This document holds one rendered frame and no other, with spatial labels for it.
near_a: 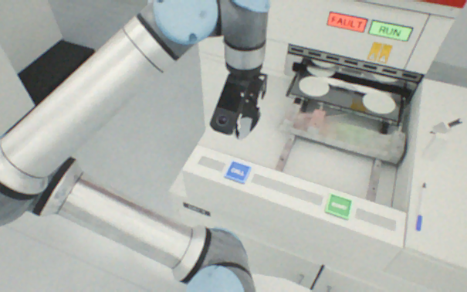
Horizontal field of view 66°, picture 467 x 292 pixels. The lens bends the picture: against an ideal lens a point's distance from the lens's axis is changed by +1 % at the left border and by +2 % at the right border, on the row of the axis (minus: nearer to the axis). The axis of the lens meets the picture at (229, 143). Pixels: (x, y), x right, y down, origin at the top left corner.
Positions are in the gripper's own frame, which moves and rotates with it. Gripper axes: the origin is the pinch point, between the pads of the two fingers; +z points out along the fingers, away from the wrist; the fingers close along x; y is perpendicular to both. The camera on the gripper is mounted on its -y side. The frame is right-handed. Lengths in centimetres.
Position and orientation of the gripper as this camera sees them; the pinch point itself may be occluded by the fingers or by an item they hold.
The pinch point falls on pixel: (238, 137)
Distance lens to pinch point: 80.8
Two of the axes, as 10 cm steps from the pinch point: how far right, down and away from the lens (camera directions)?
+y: 3.8, -7.1, 6.0
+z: 0.0, 6.5, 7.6
